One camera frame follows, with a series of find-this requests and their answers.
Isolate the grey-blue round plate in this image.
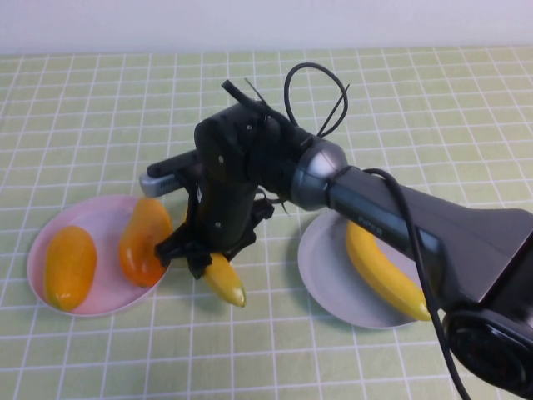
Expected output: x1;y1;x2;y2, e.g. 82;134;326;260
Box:
296;207;436;331

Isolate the thin black zip tie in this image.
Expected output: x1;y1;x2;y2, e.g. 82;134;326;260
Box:
244;77;276;113
257;187;293;218

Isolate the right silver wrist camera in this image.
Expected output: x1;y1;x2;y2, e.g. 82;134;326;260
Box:
138;150;203;199

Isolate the yellow plastic banana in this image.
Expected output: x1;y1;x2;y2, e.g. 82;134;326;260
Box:
183;202;248;309
346;220;435;323

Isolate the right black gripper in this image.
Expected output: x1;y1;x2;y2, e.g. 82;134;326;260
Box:
154;174;274;281

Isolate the black camera cable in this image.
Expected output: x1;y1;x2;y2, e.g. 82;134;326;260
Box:
362;167;474;400

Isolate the orange mango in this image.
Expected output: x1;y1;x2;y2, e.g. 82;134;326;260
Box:
118;196;174;289

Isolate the looped black zip tie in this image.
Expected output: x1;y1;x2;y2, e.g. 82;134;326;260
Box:
283;61;351;138

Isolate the pink round plate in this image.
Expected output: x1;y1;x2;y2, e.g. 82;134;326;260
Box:
27;194;177;319

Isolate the yellow mango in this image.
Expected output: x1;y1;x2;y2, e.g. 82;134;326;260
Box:
43;225;98;313

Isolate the green checked tablecloth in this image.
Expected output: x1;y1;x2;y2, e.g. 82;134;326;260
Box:
0;47;533;400

